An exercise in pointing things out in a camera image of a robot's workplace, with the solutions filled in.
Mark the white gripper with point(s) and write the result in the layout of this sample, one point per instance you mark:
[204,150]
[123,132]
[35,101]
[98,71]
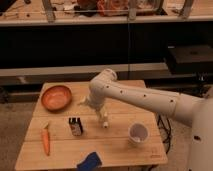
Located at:
[100,111]

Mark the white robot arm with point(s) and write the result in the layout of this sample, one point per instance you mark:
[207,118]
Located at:
[195,112]

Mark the white plastic bottle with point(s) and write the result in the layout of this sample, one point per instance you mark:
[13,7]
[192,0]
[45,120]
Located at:
[105,124]

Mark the white paper cup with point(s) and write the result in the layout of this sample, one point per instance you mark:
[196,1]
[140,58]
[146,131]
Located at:
[137,134]

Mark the blue cloth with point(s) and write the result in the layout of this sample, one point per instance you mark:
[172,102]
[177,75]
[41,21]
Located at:
[91,162]

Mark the orange wooden bowl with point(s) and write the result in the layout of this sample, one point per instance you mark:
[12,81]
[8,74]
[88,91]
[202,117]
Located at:
[56,98]

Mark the orange carrot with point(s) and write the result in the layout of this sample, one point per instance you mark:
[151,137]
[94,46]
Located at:
[46,139]

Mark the black box on shelf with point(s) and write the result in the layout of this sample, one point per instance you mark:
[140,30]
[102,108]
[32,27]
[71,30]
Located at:
[190,59]

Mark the red object on shelf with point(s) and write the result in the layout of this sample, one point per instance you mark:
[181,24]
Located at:
[112,7]

